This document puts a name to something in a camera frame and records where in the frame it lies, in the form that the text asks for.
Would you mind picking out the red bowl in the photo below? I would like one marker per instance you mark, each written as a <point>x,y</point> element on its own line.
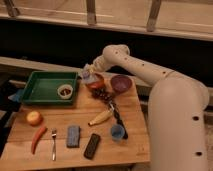
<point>98,84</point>

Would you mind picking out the bunch of dark grapes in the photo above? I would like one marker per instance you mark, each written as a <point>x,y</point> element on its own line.
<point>103,95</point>

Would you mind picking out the red chili pepper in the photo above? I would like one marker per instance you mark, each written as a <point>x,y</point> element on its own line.
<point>39,133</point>

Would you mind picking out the black handled utensil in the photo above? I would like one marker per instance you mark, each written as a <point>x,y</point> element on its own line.
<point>118,119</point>

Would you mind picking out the silver fork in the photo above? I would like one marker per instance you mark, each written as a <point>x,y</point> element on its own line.
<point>54,134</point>

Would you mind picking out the red yellow apple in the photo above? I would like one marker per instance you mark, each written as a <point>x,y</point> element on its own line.
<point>34,118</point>

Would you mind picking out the light blue towel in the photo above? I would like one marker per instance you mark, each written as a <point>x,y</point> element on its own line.
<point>88,75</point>

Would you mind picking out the black remote control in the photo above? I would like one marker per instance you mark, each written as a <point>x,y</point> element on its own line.
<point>92,146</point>

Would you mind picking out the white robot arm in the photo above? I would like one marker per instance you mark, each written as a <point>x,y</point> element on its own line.
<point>175,111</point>

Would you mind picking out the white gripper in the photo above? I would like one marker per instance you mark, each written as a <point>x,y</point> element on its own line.
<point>99,64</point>

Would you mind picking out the blue cloth at left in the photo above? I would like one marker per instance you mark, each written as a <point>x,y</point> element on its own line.
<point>17,96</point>

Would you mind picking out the green plastic tray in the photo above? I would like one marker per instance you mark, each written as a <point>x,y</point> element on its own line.
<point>42,88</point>

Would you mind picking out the blue sponge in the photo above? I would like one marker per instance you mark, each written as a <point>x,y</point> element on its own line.
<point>73,136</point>

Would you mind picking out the blue plastic cup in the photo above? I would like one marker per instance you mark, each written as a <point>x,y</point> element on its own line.
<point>117,132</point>

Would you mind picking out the purple bowl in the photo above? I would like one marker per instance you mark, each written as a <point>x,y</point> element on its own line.
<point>120,83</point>

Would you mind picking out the yellow banana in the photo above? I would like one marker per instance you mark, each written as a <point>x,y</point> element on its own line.
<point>100,118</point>

